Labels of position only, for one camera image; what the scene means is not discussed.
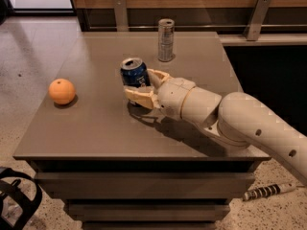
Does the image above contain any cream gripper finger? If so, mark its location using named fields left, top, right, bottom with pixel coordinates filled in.
left=124, top=86, right=160, bottom=109
left=147, top=69, right=171, bottom=89

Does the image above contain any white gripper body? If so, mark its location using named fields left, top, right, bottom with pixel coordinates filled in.
left=157, top=78, right=196, bottom=118

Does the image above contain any blue pepsi can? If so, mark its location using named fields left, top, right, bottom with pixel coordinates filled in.
left=120, top=57, right=151, bottom=88

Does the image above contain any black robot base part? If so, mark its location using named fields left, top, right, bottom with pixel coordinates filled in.
left=0, top=167, right=42, bottom=230

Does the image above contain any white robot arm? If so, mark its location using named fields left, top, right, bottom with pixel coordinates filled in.
left=124, top=69, right=307, bottom=185

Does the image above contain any tall silver can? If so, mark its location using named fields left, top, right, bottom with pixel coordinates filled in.
left=158, top=18, right=175, bottom=62

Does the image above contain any grey drawer cabinet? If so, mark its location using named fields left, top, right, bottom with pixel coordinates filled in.
left=14, top=33, right=267, bottom=230

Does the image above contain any orange fruit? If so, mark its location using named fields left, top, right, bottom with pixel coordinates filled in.
left=48, top=79, right=76, bottom=104

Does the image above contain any white power strip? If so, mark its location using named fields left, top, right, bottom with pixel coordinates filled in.
left=243, top=183, right=296, bottom=201

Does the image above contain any left metal bracket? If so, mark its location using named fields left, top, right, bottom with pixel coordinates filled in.
left=112, top=0, right=129, bottom=32

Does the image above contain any metal bracket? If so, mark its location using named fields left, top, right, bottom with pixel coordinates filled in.
left=112, top=0, right=129, bottom=32
left=244, top=0, right=272, bottom=41

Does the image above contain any metal rail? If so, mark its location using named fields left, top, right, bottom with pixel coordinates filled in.
left=89, top=24, right=307, bottom=31

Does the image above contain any right metal bracket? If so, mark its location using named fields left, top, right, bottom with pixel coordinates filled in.
left=244, top=0, right=272, bottom=41

